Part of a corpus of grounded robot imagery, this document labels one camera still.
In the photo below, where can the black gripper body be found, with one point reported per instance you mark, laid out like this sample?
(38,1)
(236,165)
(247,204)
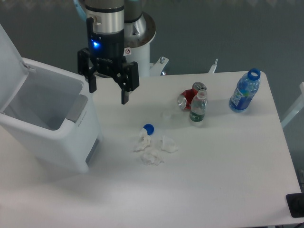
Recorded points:
(106,49)

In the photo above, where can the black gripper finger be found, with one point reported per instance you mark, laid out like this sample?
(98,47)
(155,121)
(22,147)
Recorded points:
(83,68)
(127,77)

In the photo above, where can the white trash can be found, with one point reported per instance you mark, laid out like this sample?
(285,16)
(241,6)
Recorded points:
(52,114)

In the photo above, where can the white trash can lid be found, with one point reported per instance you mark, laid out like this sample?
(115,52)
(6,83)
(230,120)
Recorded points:
(13,70)

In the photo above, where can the blue bottle cap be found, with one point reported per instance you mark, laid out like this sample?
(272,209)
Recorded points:
(149,128)

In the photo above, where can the crushed red soda can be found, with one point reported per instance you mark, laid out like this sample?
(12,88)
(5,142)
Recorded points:
(184,99)

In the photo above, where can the crumpled white tissue left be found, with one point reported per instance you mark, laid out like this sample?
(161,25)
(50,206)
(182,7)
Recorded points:
(144,141)

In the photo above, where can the crumpled white tissue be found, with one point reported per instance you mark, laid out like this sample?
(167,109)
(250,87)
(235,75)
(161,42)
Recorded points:
(144,141)
(152,157)
(168,144)

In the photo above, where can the clear green-label bottle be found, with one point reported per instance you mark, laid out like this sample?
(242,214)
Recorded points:
(198,106)

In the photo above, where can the crumpled white tissue right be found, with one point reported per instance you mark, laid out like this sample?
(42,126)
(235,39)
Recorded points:
(168,144)

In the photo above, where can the crumpled white tissue bottom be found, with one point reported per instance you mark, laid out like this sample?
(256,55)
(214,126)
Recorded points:
(152,157)

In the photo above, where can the blue drink bottle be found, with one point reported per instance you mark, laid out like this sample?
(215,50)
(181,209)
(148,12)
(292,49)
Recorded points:
(246,89)

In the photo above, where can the black device at edge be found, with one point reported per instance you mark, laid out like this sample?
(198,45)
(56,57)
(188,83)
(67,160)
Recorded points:
(295,203)

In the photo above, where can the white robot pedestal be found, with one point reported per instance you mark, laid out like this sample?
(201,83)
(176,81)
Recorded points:
(141,55)

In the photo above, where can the white table bracket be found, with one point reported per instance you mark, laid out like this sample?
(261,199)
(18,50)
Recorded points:
(213,67)

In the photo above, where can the white frame at right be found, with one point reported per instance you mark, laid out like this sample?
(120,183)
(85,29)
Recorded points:
(294,109)

